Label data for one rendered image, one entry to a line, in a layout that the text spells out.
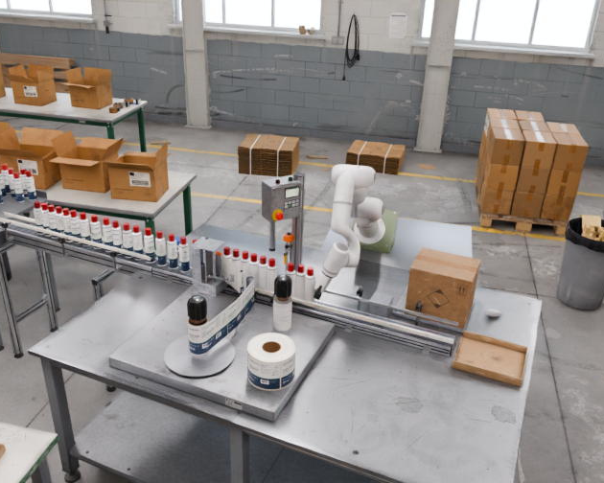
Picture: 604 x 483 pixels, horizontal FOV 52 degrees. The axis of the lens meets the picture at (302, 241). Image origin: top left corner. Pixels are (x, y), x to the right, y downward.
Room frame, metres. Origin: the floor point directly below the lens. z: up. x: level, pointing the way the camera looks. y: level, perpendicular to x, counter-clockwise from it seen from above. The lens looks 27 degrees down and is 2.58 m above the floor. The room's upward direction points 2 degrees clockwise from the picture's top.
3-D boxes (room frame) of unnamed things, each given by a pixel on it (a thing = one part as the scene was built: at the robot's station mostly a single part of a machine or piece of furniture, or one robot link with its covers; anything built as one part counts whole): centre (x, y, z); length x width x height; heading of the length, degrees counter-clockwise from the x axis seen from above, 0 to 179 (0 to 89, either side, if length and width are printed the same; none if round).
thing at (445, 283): (2.66, -0.71, 0.99); 0.30 x 0.24 x 0.27; 67
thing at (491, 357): (2.28, -0.88, 0.85); 0.30 x 0.26 x 0.04; 67
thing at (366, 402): (2.52, -0.04, 0.82); 2.10 x 1.50 x 0.02; 67
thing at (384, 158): (7.15, -0.85, 0.11); 0.65 x 0.54 x 0.22; 75
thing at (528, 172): (5.98, -2.24, 0.45); 1.20 x 0.84 x 0.89; 170
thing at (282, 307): (2.37, 0.08, 1.03); 0.09 x 0.09 x 0.30
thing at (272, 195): (2.78, 0.11, 1.38); 0.17 x 0.10 x 0.19; 122
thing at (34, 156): (4.34, 2.05, 0.97); 0.45 x 0.38 x 0.37; 171
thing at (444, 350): (2.66, 0.04, 0.85); 1.65 x 0.11 x 0.05; 67
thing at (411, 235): (3.37, -0.59, 0.81); 0.90 x 0.90 x 0.04; 78
